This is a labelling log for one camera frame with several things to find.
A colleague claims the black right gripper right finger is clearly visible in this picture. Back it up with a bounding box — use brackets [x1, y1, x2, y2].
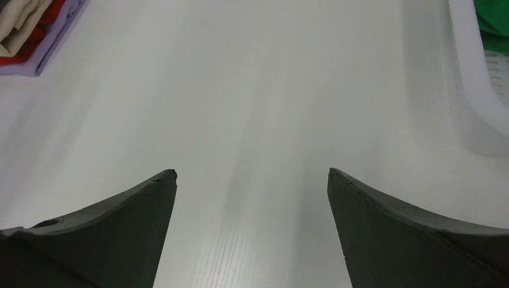
[327, 168, 508, 287]

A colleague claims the white plastic basket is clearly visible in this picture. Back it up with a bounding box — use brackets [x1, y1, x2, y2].
[448, 1, 508, 156]

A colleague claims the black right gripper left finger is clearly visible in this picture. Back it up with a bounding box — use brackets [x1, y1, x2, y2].
[1, 169, 177, 287]

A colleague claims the red folded t-shirt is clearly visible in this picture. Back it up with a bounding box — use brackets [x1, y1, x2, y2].
[1, 0, 65, 65]

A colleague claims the lavender folded t-shirt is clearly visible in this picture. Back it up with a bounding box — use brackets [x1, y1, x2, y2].
[1, 1, 86, 77]

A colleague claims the green t-shirt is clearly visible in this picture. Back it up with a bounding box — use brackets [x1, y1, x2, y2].
[474, 0, 508, 54]

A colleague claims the beige folded t-shirt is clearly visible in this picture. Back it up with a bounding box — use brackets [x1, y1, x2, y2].
[1, 0, 52, 58]

